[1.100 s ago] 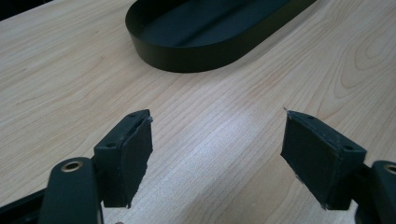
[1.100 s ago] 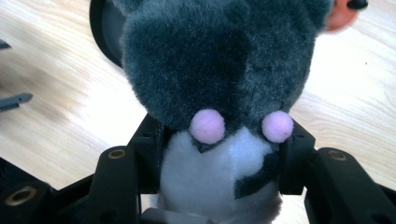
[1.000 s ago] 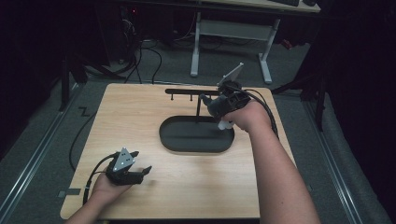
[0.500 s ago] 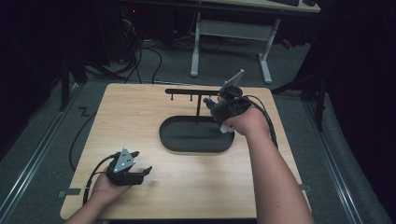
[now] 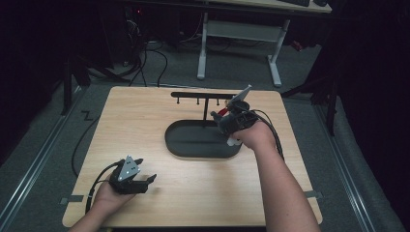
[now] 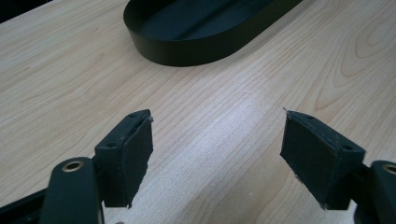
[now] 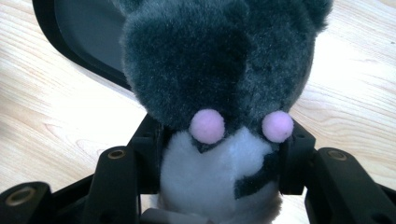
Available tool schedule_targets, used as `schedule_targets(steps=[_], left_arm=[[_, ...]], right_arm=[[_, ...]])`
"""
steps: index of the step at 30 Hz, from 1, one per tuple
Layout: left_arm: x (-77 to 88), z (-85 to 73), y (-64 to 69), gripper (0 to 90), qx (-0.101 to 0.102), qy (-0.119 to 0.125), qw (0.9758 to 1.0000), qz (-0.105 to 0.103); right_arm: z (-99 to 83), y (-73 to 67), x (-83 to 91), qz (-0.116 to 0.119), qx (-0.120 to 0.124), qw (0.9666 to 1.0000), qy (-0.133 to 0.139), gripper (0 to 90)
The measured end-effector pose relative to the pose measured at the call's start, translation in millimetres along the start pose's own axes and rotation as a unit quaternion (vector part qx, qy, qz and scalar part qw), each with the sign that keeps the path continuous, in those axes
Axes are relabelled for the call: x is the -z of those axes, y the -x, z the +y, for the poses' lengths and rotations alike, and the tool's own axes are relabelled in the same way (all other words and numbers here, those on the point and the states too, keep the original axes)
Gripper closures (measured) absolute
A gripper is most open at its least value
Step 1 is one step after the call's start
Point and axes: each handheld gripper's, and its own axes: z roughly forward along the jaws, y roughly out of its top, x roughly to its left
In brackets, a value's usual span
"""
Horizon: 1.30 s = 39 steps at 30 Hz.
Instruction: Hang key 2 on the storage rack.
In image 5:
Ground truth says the thin black floor cable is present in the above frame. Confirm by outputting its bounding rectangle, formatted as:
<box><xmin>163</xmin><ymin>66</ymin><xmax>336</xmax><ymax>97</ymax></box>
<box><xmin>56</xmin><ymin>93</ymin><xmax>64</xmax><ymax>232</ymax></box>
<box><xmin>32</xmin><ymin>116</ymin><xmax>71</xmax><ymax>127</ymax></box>
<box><xmin>71</xmin><ymin>115</ymin><xmax>102</xmax><ymax>178</ymax></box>

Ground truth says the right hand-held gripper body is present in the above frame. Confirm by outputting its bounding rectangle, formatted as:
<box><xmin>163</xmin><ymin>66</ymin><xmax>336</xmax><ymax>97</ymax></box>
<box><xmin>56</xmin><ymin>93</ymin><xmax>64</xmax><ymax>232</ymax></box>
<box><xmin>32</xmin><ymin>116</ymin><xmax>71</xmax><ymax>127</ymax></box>
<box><xmin>220</xmin><ymin>84</ymin><xmax>260</xmax><ymax>136</ymax></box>

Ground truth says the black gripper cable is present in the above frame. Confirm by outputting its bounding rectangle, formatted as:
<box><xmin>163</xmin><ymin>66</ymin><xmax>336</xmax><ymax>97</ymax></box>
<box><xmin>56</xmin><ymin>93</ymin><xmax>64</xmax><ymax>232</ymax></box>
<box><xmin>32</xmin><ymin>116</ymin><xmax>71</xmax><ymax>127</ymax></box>
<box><xmin>84</xmin><ymin>159</ymin><xmax>126</xmax><ymax>216</ymax></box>
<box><xmin>249</xmin><ymin>108</ymin><xmax>285</xmax><ymax>162</ymax></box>

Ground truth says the bundle of black floor cables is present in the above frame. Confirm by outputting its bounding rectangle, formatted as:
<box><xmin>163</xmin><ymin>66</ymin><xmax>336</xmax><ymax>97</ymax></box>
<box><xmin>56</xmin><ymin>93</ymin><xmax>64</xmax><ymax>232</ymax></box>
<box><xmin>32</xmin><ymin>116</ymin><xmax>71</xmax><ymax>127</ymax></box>
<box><xmin>90</xmin><ymin>18</ymin><xmax>169</xmax><ymax>88</ymax></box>

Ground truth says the black key rack with tray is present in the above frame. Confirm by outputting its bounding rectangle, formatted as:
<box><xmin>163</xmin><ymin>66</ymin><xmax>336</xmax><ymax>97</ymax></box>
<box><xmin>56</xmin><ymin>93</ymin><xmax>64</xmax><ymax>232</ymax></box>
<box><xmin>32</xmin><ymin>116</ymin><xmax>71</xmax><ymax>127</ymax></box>
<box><xmin>163</xmin><ymin>91</ymin><xmax>245</xmax><ymax>160</ymax></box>

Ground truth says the black metal stand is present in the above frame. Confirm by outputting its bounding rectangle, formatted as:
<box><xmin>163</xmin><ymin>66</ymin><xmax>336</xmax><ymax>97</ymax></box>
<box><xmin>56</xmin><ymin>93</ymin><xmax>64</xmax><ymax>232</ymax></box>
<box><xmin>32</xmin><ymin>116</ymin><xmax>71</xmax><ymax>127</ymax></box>
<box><xmin>60</xmin><ymin>56</ymin><xmax>92</xmax><ymax>116</ymax></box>
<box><xmin>280</xmin><ymin>72</ymin><xmax>340</xmax><ymax>137</ymax></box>

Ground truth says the grey tape strip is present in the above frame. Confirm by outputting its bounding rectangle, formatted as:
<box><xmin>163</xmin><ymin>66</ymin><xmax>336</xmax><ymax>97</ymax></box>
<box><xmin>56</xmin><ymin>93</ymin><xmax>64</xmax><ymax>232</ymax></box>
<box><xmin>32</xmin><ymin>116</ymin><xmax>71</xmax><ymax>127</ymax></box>
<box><xmin>59</xmin><ymin>194</ymin><xmax>84</xmax><ymax>206</ymax></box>
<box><xmin>304</xmin><ymin>189</ymin><xmax>324</xmax><ymax>199</ymax></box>

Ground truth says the black keyboard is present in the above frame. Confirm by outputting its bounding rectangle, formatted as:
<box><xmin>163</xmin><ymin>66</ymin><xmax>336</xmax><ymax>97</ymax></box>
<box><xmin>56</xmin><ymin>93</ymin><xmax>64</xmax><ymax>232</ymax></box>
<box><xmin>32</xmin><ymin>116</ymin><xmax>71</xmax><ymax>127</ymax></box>
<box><xmin>278</xmin><ymin>0</ymin><xmax>311</xmax><ymax>8</ymax></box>

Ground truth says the metal floor rail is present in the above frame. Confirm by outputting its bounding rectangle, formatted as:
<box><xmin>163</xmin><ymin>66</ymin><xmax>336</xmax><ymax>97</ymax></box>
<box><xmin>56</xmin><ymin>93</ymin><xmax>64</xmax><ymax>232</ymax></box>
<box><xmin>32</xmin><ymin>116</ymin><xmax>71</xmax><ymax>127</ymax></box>
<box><xmin>313</xmin><ymin>104</ymin><xmax>376</xmax><ymax>232</ymax></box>
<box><xmin>0</xmin><ymin>86</ymin><xmax>85</xmax><ymax>223</ymax></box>

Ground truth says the dark computer tower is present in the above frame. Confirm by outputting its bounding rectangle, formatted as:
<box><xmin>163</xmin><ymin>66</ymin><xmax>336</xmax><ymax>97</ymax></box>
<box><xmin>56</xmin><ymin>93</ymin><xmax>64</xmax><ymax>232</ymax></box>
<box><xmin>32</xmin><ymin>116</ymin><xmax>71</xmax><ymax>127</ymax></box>
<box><xmin>124</xmin><ymin>5</ymin><xmax>148</xmax><ymax>66</ymax></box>

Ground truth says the white-legged wooden desk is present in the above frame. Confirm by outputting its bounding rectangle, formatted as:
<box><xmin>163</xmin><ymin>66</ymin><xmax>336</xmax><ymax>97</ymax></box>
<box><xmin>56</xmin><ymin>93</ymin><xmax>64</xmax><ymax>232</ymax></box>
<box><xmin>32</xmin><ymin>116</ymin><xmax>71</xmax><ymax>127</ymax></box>
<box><xmin>196</xmin><ymin>0</ymin><xmax>333</xmax><ymax>88</ymax></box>

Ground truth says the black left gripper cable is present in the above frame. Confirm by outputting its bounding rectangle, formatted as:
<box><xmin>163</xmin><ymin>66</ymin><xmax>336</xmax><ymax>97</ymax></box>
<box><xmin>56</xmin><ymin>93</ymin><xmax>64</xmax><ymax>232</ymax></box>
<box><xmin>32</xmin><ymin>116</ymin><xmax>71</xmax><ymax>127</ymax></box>
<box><xmin>84</xmin><ymin>159</ymin><xmax>126</xmax><ymax>216</ymax></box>

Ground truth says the person's left hand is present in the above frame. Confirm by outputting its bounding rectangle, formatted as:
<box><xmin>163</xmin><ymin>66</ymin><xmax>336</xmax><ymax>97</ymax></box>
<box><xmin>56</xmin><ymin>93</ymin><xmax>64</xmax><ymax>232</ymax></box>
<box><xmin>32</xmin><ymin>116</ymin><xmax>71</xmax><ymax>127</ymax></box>
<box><xmin>92</xmin><ymin>182</ymin><xmax>137</xmax><ymax>218</ymax></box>

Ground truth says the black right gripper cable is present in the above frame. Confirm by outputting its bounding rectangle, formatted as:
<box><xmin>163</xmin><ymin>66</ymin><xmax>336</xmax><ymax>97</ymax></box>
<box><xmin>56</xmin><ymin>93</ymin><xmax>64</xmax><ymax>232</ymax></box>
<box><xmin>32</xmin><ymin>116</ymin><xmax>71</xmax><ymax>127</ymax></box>
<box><xmin>249</xmin><ymin>108</ymin><xmax>285</xmax><ymax>162</ymax></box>

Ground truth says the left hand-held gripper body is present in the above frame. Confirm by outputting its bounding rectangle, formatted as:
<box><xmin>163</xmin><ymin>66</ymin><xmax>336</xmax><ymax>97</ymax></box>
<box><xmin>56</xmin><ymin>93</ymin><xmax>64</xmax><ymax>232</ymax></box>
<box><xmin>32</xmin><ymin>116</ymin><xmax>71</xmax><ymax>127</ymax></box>
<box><xmin>108</xmin><ymin>155</ymin><xmax>150</xmax><ymax>195</ymax></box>

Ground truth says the person's right hand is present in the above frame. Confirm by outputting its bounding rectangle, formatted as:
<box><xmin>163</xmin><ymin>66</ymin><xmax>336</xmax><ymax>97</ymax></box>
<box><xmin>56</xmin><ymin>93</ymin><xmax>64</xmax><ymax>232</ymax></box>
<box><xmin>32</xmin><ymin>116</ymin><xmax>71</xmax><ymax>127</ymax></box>
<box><xmin>231</xmin><ymin>120</ymin><xmax>278</xmax><ymax>153</ymax></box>

